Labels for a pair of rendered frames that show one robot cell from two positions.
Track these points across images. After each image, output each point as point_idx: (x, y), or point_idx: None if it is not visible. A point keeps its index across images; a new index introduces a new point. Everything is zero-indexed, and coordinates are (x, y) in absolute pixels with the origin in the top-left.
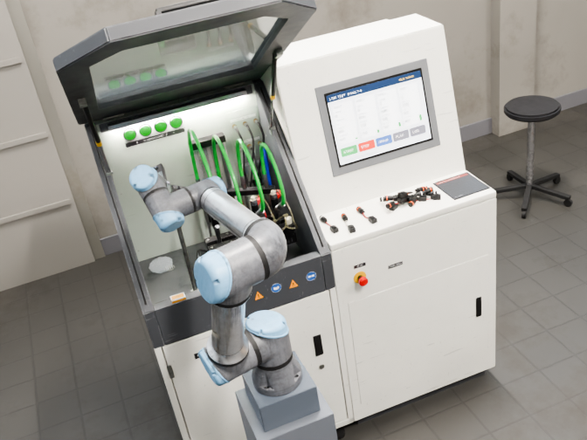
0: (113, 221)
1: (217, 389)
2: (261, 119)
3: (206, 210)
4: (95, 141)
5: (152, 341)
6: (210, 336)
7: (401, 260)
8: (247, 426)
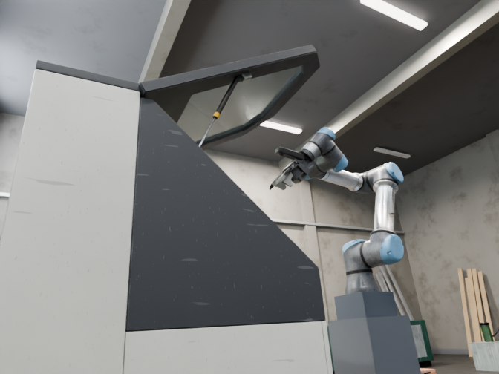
0: (240, 188)
1: None
2: None
3: (331, 171)
4: (217, 112)
5: (323, 309)
6: (383, 228)
7: None
8: (387, 334)
